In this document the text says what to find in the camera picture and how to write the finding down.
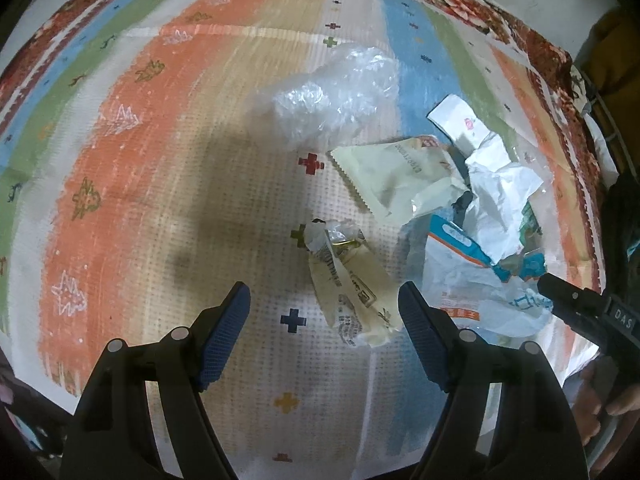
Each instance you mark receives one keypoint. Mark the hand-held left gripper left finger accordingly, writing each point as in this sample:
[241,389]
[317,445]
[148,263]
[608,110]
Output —
[225,330]

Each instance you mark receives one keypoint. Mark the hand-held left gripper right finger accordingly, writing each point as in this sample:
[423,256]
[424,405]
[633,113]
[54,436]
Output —
[420,330]

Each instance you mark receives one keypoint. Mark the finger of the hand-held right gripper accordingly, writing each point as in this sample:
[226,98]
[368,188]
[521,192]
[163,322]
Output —
[570,297]

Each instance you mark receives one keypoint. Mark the white and blue plastic bag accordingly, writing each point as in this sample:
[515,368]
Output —
[460,280]

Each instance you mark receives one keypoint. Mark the long cream snack wrapper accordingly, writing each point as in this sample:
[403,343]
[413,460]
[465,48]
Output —
[350,285]

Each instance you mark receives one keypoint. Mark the white paper wrapper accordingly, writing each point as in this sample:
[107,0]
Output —
[500,195]

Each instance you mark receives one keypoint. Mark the beige zigzag-edged wrapper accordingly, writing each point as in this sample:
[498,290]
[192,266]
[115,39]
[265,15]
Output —
[390,175]

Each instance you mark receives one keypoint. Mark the clear plastic bag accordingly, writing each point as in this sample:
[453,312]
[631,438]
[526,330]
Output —
[330,95]

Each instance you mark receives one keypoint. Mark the person's right hand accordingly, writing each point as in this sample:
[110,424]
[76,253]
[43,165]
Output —
[595,400]

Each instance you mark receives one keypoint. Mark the striped colourful mat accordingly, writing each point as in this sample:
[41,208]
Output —
[200,160]

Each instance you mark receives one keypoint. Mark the white metal rack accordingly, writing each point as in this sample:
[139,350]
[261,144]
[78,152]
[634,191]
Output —
[607,120]

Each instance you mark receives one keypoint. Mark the small white flower-print packet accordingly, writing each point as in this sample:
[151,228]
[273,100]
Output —
[457,120]

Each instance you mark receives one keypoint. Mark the yellow garment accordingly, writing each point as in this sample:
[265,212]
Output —
[610,55]

